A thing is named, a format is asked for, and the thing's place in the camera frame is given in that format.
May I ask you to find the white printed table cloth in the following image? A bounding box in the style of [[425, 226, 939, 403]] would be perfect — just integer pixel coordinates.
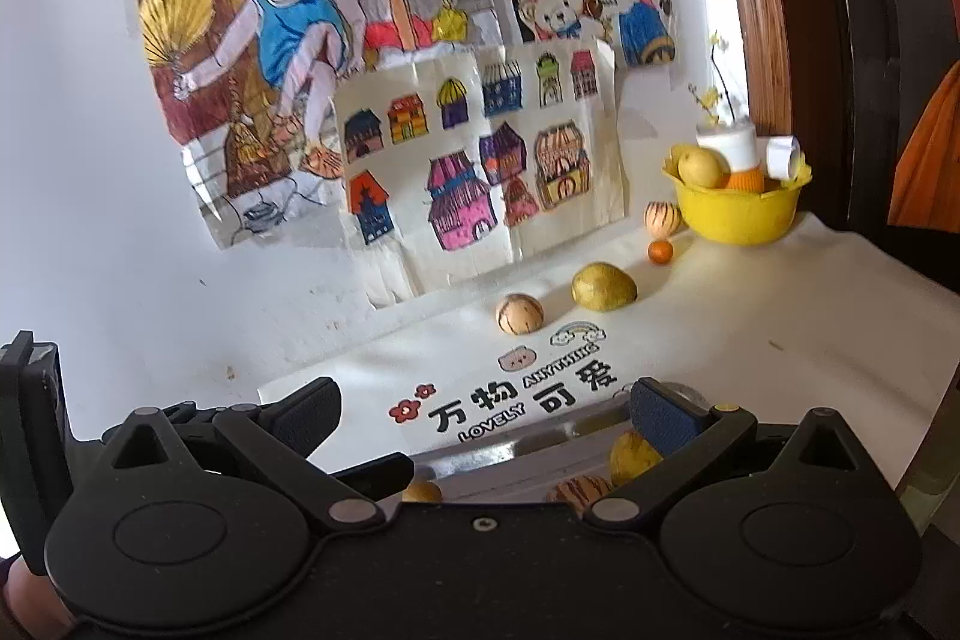
[[259, 216, 958, 479]]

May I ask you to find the white glass jar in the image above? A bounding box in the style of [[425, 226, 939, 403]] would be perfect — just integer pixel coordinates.
[[697, 117, 761, 174]]

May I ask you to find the boy with fan drawing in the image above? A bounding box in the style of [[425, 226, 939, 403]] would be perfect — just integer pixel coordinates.
[[139, 0, 501, 247]]

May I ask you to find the white paper roll in bowl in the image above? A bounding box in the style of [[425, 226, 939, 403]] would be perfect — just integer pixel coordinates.
[[763, 136, 800, 182]]

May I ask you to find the left hand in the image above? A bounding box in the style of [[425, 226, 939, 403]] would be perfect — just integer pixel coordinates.
[[0, 554, 76, 640]]

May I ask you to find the small orange tangerine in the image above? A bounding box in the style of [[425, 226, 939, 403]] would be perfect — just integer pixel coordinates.
[[646, 239, 675, 265]]

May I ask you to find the orange fruit in bowl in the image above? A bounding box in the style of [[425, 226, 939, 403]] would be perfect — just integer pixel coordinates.
[[724, 166, 766, 193]]

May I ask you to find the yellow fruit in tray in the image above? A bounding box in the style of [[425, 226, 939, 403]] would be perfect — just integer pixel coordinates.
[[608, 431, 664, 487]]

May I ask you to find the yellow flower twig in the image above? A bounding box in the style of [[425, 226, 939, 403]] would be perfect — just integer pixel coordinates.
[[688, 31, 739, 127]]

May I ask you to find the yellow plastic bowl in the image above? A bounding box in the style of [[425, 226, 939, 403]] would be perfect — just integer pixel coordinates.
[[662, 154, 814, 247]]

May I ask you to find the large striped beige melon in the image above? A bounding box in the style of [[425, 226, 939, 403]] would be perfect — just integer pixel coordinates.
[[494, 292, 545, 336]]

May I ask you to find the orange dress girl painting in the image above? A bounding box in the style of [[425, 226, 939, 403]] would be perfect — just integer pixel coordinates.
[[889, 0, 958, 234]]

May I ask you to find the houses drawing paper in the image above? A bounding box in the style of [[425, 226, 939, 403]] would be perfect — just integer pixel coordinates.
[[332, 39, 626, 307]]

